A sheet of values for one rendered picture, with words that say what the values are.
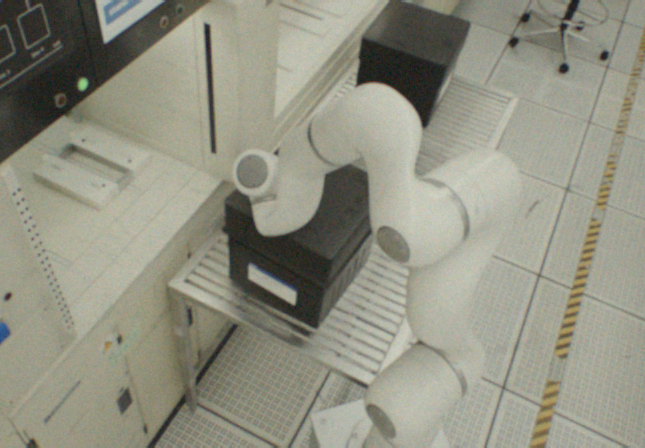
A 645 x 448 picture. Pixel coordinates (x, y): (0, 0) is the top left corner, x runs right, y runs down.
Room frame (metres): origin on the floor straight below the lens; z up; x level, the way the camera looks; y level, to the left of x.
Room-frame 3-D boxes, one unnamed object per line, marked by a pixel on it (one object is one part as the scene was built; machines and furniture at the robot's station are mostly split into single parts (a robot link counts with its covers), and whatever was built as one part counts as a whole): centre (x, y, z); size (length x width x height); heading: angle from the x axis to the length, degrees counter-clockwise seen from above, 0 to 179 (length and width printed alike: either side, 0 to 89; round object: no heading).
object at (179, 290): (1.37, -0.14, 0.38); 1.30 x 0.60 x 0.76; 160
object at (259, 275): (0.98, 0.04, 0.85); 0.28 x 0.28 x 0.17; 65
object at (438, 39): (1.80, -0.22, 0.89); 0.29 x 0.29 x 0.25; 72
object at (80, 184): (1.11, 0.61, 0.89); 0.22 x 0.21 x 0.04; 70
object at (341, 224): (0.98, 0.04, 1.02); 0.29 x 0.29 x 0.13; 65
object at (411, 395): (0.49, -0.20, 1.07); 0.19 x 0.12 x 0.24; 138
